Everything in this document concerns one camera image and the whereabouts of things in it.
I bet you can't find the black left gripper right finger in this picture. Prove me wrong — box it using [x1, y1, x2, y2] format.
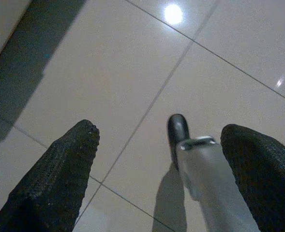
[220, 124, 285, 232]

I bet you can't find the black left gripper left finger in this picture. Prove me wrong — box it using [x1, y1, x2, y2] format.
[0, 119, 100, 232]

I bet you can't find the silver robot left leg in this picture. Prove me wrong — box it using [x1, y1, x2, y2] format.
[177, 135, 257, 232]

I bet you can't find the black robot left foot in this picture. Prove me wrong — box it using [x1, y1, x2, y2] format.
[166, 114, 190, 171]

